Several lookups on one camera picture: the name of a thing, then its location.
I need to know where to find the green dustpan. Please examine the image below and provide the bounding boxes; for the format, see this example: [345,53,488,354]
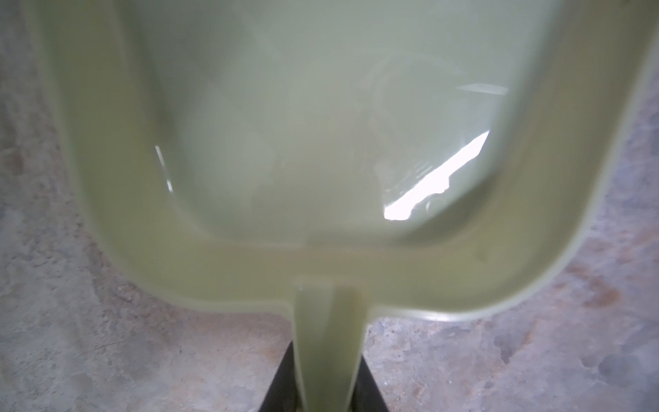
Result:
[22,1,658,411]

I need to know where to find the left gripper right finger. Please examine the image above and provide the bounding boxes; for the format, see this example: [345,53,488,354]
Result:
[352,357,389,412]

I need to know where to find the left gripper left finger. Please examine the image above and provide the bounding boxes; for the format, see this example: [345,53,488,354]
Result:
[258,342,299,412]

